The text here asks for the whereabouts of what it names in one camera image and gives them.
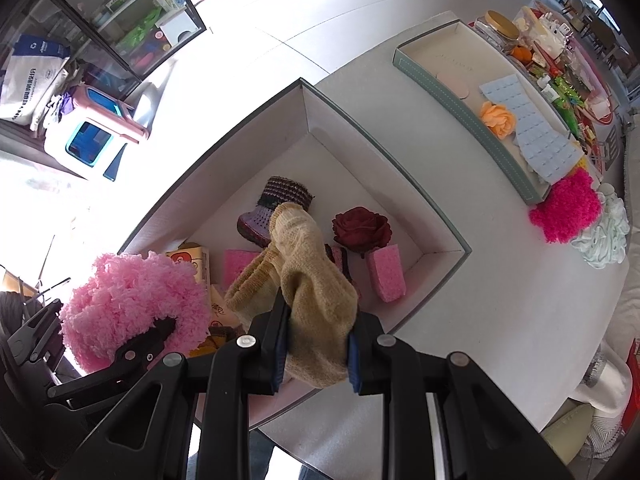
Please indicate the purple cloth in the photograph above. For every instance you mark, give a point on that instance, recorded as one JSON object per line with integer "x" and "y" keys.
{"x": 61, "y": 106}

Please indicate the white printed bag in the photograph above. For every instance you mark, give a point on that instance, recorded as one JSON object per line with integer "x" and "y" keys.
{"x": 30, "y": 80}

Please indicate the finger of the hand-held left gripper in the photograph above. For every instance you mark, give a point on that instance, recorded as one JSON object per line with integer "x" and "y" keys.
{"x": 135, "y": 352}
{"x": 37, "y": 335}

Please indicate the gold lid jar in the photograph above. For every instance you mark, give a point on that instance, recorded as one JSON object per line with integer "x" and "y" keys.
{"x": 500, "y": 27}

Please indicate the shallow grey box lid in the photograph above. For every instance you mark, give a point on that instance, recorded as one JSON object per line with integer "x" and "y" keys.
{"x": 435, "y": 55}

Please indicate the mint green cloth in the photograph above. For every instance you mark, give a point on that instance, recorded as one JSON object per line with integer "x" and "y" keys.
{"x": 605, "y": 240}

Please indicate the yellow tissue packet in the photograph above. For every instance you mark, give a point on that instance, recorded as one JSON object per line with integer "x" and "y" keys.
{"x": 192, "y": 260}
{"x": 220, "y": 310}

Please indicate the dark knitted bootie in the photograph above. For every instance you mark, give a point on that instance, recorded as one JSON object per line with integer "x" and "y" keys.
{"x": 257, "y": 220}

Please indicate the beige sock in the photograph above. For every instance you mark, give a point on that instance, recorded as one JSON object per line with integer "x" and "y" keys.
{"x": 310, "y": 285}

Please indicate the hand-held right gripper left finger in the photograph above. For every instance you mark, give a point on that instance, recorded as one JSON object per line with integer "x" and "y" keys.
{"x": 277, "y": 365}

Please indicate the cream leather sofa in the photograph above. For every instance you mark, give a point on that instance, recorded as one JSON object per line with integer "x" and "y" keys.
{"x": 570, "y": 435}

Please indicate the blue dotted cloth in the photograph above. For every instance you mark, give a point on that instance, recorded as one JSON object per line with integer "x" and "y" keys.
{"x": 540, "y": 135}

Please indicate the pink sponge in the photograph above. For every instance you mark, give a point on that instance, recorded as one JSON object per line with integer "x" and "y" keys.
{"x": 237, "y": 266}
{"x": 385, "y": 275}

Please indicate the magenta fluffy cloth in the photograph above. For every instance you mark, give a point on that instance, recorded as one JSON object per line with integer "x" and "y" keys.
{"x": 565, "y": 207}

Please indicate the person's leg in jeans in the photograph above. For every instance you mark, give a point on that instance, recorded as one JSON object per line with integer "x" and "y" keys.
{"x": 260, "y": 460}

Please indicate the orange fabric rose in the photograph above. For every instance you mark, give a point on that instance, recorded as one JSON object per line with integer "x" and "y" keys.
{"x": 497, "y": 119}

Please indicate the red fabric rose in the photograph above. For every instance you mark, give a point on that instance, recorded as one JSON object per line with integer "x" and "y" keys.
{"x": 360, "y": 230}

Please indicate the pink fluffy cloth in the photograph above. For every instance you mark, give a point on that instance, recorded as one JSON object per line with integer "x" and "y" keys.
{"x": 130, "y": 295}

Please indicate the orange fruit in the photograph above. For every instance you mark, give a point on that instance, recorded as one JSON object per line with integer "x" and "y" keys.
{"x": 522, "y": 54}

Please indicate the glass display cabinet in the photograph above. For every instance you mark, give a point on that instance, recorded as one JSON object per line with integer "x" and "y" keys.
{"x": 125, "y": 15}

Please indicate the pile of assorted small goods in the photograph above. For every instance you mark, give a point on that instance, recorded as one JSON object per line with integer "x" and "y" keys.
{"x": 565, "y": 75}

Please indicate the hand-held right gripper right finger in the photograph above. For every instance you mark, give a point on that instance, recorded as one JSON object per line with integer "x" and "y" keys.
{"x": 356, "y": 365}

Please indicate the dining table with chairs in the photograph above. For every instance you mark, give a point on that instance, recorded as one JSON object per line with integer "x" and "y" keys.
{"x": 605, "y": 30}

